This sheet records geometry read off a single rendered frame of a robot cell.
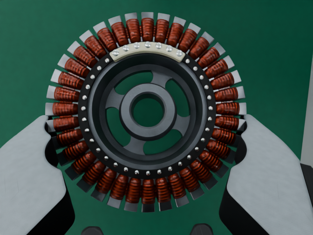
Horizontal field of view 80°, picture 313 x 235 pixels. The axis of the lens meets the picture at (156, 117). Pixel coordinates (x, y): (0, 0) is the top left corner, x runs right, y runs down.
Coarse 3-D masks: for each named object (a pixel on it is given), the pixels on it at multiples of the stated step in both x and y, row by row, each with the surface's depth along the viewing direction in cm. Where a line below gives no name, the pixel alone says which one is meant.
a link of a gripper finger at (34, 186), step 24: (24, 144) 8; (48, 144) 9; (0, 168) 7; (24, 168) 7; (48, 168) 7; (0, 192) 6; (24, 192) 6; (48, 192) 6; (0, 216) 6; (24, 216) 6; (48, 216) 6; (72, 216) 7
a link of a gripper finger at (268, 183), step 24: (240, 144) 9; (264, 144) 9; (240, 168) 7; (264, 168) 7; (288, 168) 7; (240, 192) 6; (264, 192) 6; (288, 192) 6; (240, 216) 6; (264, 216) 6; (288, 216) 6; (312, 216) 6
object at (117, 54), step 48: (96, 48) 10; (144, 48) 10; (192, 48) 10; (48, 96) 10; (96, 96) 11; (144, 96) 12; (192, 96) 12; (240, 96) 11; (96, 144) 10; (192, 144) 10; (96, 192) 10; (144, 192) 10; (192, 192) 10
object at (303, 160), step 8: (312, 64) 20; (312, 72) 20; (312, 80) 20; (312, 88) 20; (312, 96) 20; (312, 104) 20; (312, 112) 20; (312, 120) 20; (304, 128) 20; (312, 128) 20; (304, 136) 20; (312, 136) 20; (304, 144) 20; (312, 144) 20; (304, 152) 20; (312, 152) 20; (304, 160) 20; (312, 160) 20
